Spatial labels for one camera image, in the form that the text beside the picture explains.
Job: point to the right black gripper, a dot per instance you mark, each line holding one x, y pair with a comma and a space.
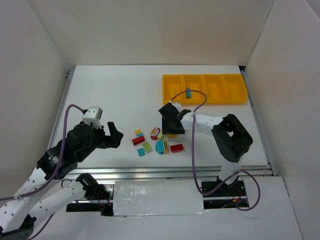
170, 123

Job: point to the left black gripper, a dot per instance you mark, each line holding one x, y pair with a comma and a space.
107, 138

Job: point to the round yellow lego brick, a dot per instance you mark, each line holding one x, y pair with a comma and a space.
173, 136

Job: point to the light green lego brick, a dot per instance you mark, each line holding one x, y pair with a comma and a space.
160, 136

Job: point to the red flower lego brick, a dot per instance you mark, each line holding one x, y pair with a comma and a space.
154, 133

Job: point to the red rectangular lego brick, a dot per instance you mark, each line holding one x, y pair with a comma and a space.
176, 148

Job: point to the red arch lego brick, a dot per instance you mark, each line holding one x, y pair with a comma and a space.
138, 140

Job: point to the small teal lego brick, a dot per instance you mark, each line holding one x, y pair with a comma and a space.
139, 135

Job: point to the small yellow lego brick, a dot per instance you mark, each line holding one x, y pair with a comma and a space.
138, 131

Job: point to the yellow long lego brick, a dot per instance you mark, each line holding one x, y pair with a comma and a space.
172, 92

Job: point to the teal long lego brick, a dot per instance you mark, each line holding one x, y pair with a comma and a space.
188, 93

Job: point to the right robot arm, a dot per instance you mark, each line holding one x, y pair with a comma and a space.
232, 140

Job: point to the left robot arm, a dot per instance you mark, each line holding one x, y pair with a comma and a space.
21, 215

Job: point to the yellow black striped lego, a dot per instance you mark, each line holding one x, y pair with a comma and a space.
165, 146

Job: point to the teal rounded lego brick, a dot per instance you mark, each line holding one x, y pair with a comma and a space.
159, 147

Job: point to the lime green lego plate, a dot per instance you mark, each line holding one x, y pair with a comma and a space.
147, 147

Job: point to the teal square lego plate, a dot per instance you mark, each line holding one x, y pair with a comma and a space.
141, 152

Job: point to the yellow four-compartment bin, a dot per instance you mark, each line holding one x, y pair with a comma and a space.
220, 89

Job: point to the white foil covered panel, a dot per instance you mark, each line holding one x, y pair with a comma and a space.
157, 198

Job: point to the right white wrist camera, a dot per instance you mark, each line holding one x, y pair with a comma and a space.
176, 104

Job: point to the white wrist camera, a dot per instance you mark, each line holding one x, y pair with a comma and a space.
176, 104
92, 117

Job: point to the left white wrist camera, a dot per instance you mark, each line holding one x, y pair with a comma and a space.
92, 117

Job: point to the aluminium front rail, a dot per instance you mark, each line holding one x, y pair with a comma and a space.
158, 173

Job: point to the aluminium rail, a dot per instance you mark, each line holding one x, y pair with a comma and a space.
62, 101
266, 148
158, 173

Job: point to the aluminium left rail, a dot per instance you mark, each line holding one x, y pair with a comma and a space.
62, 101

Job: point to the aluminium right rail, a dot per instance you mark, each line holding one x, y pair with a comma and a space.
266, 148

